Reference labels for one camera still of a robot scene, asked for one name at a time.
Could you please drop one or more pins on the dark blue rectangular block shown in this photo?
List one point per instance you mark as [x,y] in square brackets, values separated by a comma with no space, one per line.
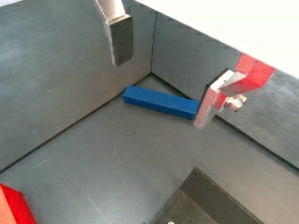
[161,102]

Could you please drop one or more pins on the black curved fixture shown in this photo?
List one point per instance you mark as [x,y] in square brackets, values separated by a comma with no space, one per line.
[203,203]

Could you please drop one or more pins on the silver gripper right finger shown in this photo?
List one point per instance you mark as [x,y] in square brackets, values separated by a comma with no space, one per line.
[224,91]

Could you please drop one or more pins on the red peg board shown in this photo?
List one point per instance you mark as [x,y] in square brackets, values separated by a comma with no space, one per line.
[15,211]

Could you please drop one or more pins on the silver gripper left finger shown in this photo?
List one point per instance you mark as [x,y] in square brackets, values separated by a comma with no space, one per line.
[119,28]

